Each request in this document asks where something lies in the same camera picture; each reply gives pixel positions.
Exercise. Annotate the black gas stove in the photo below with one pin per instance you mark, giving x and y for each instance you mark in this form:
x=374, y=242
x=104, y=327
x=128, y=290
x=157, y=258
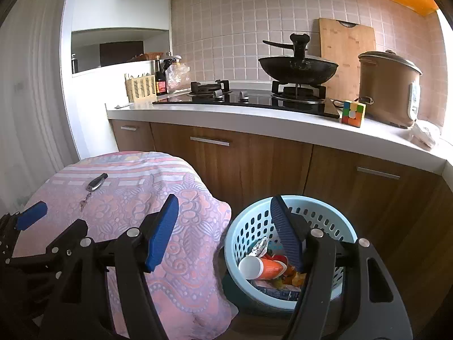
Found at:
x=300, y=98

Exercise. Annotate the car key with keyring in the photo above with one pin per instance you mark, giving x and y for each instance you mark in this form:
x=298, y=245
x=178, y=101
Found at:
x=94, y=185

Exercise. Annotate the brown rice cooker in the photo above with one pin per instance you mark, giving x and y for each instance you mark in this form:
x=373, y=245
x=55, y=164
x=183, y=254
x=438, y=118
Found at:
x=390, y=87

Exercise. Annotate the white plastic bag on counter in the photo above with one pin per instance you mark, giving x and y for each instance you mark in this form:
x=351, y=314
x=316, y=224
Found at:
x=426, y=133

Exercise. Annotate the brown kitchen cabinet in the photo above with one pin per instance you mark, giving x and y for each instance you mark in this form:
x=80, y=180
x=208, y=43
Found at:
x=406, y=212

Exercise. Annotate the colourful puzzle cube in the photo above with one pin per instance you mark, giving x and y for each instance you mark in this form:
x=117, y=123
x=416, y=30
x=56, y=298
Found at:
x=353, y=113

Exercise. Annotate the wooden cutting board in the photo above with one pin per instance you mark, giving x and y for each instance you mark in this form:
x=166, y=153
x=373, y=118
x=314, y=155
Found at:
x=342, y=43

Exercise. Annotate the pink patterned tablecloth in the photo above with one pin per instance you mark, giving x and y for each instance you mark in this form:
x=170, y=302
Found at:
x=115, y=194

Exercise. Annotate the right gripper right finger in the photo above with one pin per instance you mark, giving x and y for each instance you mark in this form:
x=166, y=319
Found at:
x=372, y=307

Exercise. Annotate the orange snack bag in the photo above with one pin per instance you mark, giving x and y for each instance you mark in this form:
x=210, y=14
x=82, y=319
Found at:
x=292, y=277

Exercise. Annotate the red plastic bag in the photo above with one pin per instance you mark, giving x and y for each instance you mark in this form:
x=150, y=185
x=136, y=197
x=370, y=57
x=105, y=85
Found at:
x=275, y=257

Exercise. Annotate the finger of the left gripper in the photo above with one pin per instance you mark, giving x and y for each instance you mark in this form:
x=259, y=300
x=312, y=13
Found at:
x=55, y=253
x=13, y=224

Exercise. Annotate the white paper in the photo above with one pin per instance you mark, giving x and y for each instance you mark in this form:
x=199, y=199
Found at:
x=260, y=249

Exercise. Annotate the dark sauce bottle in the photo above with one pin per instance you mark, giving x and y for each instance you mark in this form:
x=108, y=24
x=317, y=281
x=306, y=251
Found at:
x=160, y=78

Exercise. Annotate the black wok pan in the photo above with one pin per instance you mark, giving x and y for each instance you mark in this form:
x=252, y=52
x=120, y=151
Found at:
x=300, y=68

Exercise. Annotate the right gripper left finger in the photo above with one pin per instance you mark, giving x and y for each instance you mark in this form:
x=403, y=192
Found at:
x=80, y=307

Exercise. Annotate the orange cylindrical chip can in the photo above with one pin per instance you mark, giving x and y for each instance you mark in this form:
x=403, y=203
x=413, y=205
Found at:
x=253, y=267

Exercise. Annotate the light blue plastic basket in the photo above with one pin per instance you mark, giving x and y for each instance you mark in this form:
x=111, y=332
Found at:
x=252, y=225

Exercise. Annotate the clear plastic bag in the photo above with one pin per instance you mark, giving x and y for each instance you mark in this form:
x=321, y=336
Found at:
x=178, y=78

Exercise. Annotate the beige woven basket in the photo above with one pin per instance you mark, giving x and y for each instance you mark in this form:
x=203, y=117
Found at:
x=140, y=89

